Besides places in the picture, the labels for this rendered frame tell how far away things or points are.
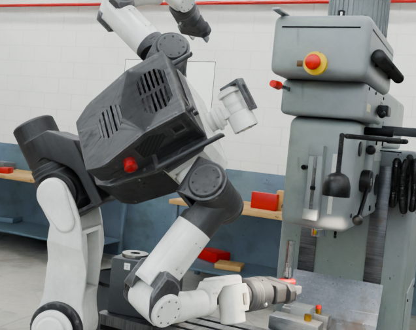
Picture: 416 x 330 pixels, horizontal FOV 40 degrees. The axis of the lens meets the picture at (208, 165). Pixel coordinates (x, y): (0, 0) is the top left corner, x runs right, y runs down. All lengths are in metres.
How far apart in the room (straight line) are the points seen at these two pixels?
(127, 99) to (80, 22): 6.24
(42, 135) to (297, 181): 0.72
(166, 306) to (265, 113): 5.07
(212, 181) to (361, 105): 0.53
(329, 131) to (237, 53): 4.85
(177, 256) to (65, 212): 0.35
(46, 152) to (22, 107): 6.49
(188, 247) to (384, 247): 0.99
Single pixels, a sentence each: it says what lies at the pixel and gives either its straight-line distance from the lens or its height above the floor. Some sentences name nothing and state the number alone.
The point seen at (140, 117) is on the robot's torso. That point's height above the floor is 1.58.
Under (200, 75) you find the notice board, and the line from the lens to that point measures 6.60.
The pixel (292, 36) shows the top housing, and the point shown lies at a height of 1.83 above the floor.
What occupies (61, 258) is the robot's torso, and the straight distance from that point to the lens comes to 1.56.
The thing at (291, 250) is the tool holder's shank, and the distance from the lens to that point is 1.67.
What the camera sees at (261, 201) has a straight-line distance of 5.66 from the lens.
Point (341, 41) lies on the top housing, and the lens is 1.55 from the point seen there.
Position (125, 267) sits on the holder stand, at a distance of 1.97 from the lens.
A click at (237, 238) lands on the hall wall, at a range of 6.41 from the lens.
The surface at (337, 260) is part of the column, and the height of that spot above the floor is 1.14.
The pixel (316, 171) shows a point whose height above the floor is 1.48.
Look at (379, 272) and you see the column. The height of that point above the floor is 1.13.
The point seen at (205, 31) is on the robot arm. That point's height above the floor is 1.90.
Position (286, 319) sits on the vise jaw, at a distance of 1.76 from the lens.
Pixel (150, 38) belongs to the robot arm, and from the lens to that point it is 1.62.
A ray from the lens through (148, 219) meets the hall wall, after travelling 6.88.
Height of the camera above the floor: 1.55
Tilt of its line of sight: 3 degrees down
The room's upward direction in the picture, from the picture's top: 5 degrees clockwise
